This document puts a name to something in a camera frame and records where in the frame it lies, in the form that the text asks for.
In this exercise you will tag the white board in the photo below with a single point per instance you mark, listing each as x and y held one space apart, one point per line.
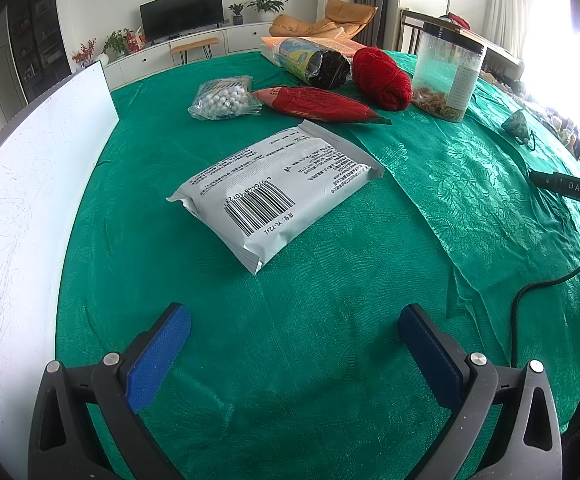
20 210

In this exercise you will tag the bag of white balls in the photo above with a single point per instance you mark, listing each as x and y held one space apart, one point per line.
222 100

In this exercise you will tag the dark display cabinet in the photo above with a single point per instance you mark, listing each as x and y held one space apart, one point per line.
40 35

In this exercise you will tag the orange flat box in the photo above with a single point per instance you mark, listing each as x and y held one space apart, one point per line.
342 45

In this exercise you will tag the flat screen television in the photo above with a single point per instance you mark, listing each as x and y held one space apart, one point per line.
180 12

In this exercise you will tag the small potted plant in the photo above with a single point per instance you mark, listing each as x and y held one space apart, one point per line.
236 12

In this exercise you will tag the group of bottles and toiletries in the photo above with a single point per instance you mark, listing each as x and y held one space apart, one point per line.
570 135

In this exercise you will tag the wooden stool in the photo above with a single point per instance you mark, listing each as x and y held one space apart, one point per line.
195 42

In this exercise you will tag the blue patterned packet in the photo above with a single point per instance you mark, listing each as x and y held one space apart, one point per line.
297 55

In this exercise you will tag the clear jar with black lid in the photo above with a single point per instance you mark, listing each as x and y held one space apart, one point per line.
445 70

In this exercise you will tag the green cup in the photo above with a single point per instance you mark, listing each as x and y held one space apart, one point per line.
517 125

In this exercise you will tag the red flower vase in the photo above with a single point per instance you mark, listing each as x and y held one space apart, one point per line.
84 52

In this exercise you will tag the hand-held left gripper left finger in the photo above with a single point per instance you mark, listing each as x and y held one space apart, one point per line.
157 360

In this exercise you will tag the orange lounge chair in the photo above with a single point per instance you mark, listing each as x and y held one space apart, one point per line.
340 12

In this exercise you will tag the white television cabinet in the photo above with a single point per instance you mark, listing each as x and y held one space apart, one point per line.
160 57

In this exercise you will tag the red yarn ball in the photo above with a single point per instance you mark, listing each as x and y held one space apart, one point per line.
382 77

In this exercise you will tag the grey curtain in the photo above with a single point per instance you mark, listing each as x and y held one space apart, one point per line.
372 0

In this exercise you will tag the grey plastic packet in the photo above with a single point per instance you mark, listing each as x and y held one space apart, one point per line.
270 195

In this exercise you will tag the black yarn ball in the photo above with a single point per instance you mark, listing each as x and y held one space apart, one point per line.
332 70

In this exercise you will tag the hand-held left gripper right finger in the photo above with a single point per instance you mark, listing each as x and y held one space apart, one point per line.
432 360

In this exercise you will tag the green patterned tablecloth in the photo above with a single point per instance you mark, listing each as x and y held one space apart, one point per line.
320 310

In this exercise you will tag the green plant with red decorations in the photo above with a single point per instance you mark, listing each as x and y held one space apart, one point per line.
120 42

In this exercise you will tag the large green potted plant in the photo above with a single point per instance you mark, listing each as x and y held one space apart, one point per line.
266 2

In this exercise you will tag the red cloth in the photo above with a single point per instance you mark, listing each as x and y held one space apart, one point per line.
459 20

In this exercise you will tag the red snack packet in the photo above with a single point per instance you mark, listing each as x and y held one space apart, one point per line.
320 105

